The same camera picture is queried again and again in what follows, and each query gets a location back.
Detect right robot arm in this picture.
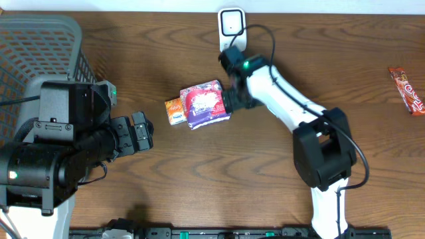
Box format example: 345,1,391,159
218,46,357,238

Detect red purple floral tissue pack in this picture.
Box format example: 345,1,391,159
180,80,231,130

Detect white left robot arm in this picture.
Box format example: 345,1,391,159
1,81,153,238

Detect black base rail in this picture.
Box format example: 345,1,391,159
69,217,392,239

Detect orange brown snack bar wrapper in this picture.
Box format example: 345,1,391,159
388,67,424,116

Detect white barcode scanner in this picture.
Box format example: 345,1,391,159
218,7,247,52

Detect grey plastic basket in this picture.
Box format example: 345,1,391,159
1,15,96,145

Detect orange tissue pack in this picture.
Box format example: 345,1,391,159
165,98,187,125

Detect black cable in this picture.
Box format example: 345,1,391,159
228,23,371,239

